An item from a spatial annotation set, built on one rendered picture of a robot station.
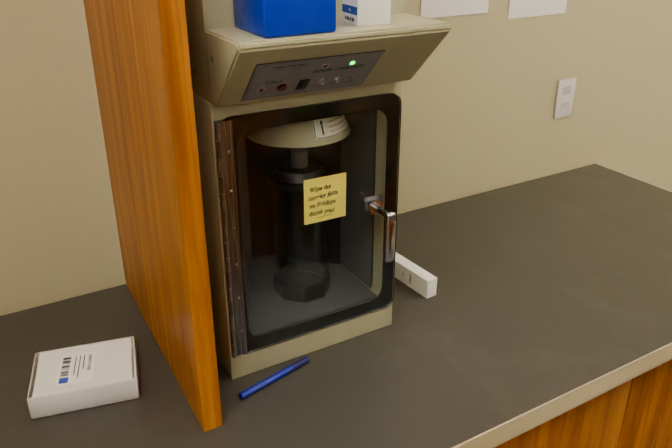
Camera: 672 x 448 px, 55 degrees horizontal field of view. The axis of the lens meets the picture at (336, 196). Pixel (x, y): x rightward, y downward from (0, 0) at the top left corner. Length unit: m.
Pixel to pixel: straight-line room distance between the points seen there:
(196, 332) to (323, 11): 0.46
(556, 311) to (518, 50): 0.77
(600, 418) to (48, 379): 0.96
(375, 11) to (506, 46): 0.93
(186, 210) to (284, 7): 0.28
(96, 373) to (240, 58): 0.58
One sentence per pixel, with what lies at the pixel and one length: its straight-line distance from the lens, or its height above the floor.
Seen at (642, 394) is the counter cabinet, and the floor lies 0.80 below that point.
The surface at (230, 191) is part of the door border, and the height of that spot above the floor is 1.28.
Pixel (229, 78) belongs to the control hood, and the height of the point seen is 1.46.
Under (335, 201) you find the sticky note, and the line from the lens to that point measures 1.03.
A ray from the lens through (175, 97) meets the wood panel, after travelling 0.79.
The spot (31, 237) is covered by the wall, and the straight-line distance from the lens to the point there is 1.39.
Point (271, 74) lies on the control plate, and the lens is 0.85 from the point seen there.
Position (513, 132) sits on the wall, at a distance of 1.90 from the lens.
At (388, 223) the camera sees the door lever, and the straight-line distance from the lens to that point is 1.04.
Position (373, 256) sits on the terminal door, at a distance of 1.12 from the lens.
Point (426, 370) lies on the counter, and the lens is 1.14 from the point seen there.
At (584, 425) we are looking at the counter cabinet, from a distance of 1.32.
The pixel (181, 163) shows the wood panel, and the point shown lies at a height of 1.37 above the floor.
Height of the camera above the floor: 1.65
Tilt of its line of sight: 23 degrees down
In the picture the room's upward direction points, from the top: straight up
